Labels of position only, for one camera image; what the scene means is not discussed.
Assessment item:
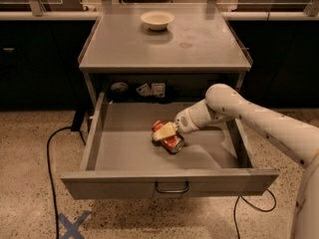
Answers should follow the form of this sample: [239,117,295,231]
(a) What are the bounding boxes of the dark lower counter cabinets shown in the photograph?
[0,20,319,110]

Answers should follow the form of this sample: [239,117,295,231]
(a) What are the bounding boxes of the black drawer handle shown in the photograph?
[155,181,189,194]

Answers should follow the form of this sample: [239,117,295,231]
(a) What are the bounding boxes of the black cable on left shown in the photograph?
[46,125,88,239]

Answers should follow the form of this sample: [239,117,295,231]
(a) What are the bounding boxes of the white counter rail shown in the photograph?
[0,11,314,21]

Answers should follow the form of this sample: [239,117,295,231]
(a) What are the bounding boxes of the black cable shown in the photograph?
[232,188,277,239]
[46,125,88,239]

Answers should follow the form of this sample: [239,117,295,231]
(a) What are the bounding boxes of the grey metal cabinet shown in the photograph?
[80,3,251,103]

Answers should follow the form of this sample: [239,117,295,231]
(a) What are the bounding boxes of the white label tag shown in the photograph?
[152,83,165,98]
[136,84,152,97]

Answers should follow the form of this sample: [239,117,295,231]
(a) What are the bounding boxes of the blue tape cross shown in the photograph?
[58,210,91,239]

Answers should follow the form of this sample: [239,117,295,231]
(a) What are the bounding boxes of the white label tag right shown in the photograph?
[152,83,165,98]

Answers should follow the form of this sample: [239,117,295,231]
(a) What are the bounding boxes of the round grey knob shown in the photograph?
[111,82,129,94]

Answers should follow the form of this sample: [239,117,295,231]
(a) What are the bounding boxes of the white bowl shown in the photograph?
[141,11,174,31]

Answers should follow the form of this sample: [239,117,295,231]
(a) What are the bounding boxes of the white label tag left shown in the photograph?
[136,84,152,97]

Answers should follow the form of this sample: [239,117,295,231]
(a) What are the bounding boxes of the black cable on right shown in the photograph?
[232,188,277,239]

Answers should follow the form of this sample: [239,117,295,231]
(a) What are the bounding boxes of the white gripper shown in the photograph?
[152,105,202,141]

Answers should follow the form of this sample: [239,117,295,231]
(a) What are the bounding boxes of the red coke can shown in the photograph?
[159,131,184,154]

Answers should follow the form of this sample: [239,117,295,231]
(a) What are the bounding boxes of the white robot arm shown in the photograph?
[153,84,319,239]

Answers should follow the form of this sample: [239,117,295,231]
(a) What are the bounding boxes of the open grey top drawer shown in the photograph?
[61,94,278,199]

